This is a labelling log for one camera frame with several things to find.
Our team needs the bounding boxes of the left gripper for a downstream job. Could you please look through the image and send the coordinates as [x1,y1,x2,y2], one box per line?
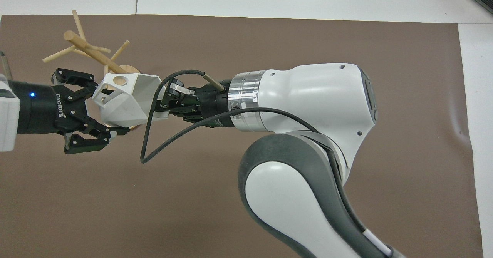
[8,68,131,155]

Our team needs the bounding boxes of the wooden cup rack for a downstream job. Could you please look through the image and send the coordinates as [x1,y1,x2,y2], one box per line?
[42,10,141,130]

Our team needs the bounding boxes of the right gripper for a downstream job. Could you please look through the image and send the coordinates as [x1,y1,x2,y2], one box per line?
[153,79,231,129]

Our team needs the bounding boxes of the white angular cup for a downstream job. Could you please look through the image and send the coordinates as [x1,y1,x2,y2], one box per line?
[92,72,170,128]

